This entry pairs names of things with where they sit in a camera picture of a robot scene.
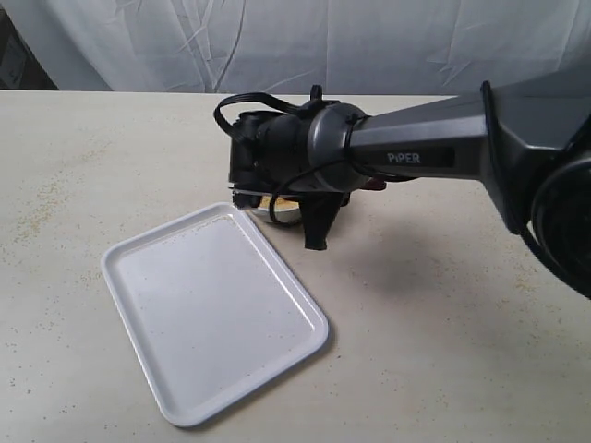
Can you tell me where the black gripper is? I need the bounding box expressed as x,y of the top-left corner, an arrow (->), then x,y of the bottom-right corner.
227,102 -> 351,251

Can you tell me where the dark red wooden spoon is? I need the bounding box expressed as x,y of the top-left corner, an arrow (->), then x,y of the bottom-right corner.
363,178 -> 387,191

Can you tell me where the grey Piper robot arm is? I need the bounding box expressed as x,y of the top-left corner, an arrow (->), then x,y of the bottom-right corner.
213,82 -> 590,295

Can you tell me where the tan food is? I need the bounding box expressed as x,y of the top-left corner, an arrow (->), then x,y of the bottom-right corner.
259,196 -> 299,211

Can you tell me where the white ceramic bowl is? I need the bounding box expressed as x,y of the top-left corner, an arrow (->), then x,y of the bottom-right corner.
250,206 -> 301,224

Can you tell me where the white rectangular plastic tray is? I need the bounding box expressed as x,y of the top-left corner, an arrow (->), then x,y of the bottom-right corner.
101,202 -> 330,427

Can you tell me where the white backdrop cloth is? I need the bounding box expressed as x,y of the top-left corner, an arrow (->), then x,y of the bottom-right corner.
2,1 -> 590,95

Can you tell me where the black cable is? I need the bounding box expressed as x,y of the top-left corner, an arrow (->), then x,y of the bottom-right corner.
212,83 -> 366,225

